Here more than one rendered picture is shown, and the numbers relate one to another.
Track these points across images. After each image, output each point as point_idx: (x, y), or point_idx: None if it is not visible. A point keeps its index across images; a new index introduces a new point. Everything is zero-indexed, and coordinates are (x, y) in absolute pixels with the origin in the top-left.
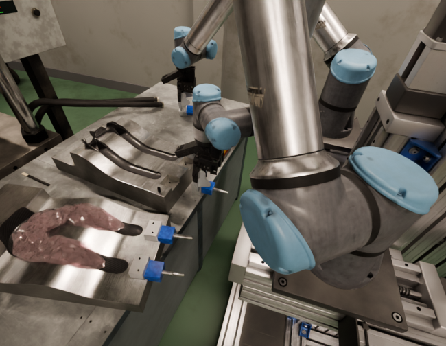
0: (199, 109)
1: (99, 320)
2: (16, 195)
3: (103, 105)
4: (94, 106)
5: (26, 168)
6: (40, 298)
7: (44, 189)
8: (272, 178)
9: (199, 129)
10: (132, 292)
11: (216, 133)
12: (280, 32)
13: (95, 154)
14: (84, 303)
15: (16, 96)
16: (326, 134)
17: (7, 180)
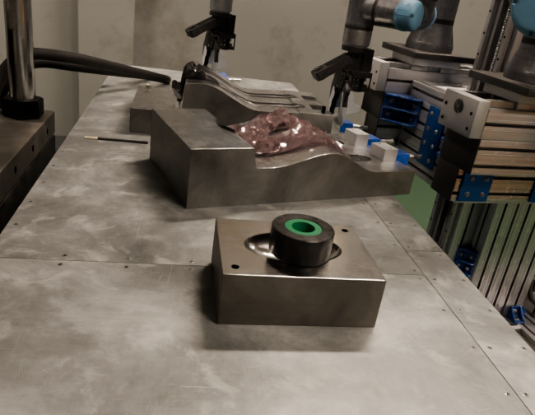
0: (371, 1)
1: (381, 202)
2: (187, 113)
3: (113, 67)
4: (104, 66)
5: (80, 134)
6: (304, 202)
7: (147, 146)
8: None
9: (361, 29)
10: (398, 166)
11: (414, 7)
12: None
13: (217, 86)
14: (354, 195)
15: (31, 30)
16: (439, 50)
17: (74, 144)
